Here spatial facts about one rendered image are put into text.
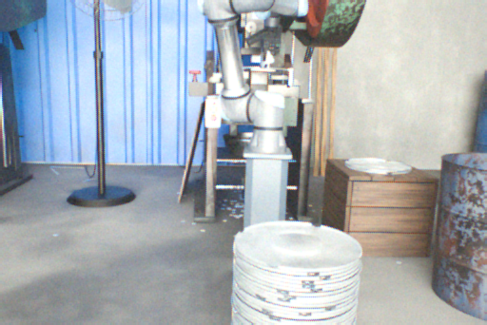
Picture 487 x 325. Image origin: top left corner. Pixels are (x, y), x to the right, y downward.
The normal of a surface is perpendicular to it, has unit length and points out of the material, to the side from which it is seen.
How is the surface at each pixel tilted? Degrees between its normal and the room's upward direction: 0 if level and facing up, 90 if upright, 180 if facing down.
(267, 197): 90
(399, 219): 90
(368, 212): 90
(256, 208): 90
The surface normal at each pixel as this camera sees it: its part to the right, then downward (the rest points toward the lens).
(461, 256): -0.85, 0.11
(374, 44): 0.11, 0.19
